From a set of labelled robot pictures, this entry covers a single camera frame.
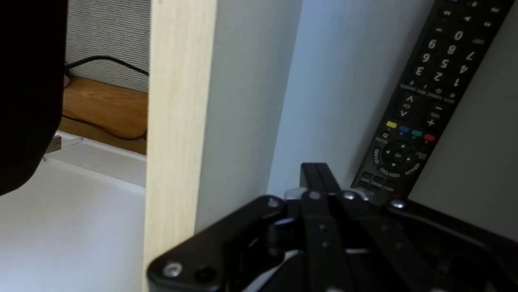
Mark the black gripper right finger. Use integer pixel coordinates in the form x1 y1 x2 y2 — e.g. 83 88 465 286
345 187 518 292

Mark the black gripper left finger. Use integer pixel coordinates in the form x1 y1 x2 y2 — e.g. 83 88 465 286
146 161 354 292

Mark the black TV remote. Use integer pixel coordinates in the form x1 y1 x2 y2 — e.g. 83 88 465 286
349 0 517 207

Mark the open grey-lined drawer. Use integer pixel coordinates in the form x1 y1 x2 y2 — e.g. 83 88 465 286
143 0 518 292

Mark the large black blurred object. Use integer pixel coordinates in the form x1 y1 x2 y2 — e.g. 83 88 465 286
0 0 70 198

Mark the black floor cable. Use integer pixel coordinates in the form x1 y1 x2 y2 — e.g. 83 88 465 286
64 54 151 78

